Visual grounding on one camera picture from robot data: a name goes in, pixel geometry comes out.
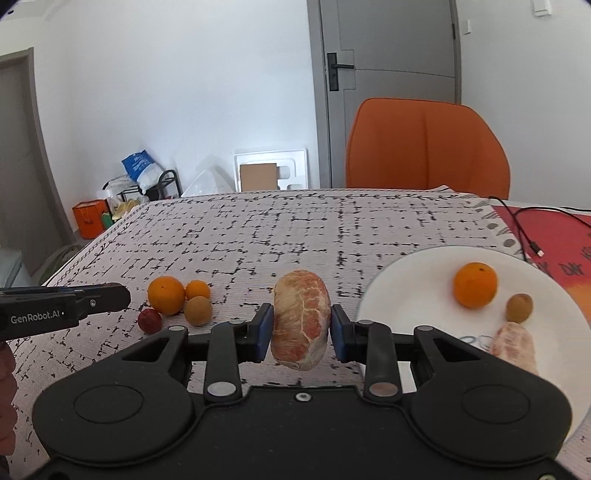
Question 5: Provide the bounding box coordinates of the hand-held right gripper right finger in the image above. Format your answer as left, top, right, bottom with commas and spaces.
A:
330, 305, 488, 401

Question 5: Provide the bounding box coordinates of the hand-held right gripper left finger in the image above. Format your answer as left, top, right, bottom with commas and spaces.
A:
117, 302, 276, 401

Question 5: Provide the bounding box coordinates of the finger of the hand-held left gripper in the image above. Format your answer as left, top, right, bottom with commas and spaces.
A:
73, 283, 131, 321
0, 286, 95, 297

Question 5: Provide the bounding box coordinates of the large peeled pomelo segment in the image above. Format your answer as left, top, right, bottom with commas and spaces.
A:
270, 270, 332, 372

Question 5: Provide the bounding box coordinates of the white plate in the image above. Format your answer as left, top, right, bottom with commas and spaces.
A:
355, 246, 591, 445

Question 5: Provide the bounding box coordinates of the large orange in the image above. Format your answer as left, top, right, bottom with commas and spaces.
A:
148, 275, 186, 316
453, 261, 499, 309

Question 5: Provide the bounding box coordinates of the small pinkish pomelo segment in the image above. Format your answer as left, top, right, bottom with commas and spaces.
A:
489, 322, 540, 377

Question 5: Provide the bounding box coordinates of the brown longan fruit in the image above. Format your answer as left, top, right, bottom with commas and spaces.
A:
505, 293, 534, 324

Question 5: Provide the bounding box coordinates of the person's left hand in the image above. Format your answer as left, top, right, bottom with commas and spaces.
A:
0, 344, 17, 457

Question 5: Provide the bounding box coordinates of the red jujube fruit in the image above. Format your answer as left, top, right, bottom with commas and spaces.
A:
139, 308, 163, 334

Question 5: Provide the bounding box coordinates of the tan round small fruit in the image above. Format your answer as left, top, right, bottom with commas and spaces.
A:
185, 296, 214, 328

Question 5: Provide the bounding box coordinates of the small orange kumquat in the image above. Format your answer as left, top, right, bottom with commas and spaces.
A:
185, 280, 212, 302

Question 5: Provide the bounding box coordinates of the orange box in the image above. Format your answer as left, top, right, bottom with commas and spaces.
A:
72, 200, 110, 240

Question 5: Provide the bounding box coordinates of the white black patterned tablecloth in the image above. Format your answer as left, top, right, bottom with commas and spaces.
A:
7, 185, 591, 477

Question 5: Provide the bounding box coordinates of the brown door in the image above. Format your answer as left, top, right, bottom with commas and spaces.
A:
0, 47, 75, 278

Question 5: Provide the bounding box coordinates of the blue white plastic bag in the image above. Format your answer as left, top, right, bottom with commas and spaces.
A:
121, 151, 163, 193

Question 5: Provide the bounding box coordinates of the clear plastic bag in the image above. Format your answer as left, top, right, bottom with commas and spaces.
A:
182, 162, 234, 197

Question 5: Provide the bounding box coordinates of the brown cardboard sheet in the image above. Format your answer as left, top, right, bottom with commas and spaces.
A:
239, 163, 279, 192

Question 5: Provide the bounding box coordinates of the white foam packaging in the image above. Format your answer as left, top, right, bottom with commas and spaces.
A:
233, 148, 309, 193

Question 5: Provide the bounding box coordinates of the orange chair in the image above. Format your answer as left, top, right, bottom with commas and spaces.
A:
345, 98, 512, 200

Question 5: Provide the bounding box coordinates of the red orange printed mat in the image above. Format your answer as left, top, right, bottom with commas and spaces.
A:
489, 203, 591, 320

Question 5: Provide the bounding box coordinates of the grey door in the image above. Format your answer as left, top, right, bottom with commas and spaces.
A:
307, 0, 463, 189

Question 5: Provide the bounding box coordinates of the black wire rack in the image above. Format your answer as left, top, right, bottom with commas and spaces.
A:
104, 170, 181, 205

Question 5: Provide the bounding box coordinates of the black cable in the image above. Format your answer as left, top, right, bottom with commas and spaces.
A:
488, 196, 591, 260

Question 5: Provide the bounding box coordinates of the black door handle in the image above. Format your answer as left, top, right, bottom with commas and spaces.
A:
327, 52, 356, 92

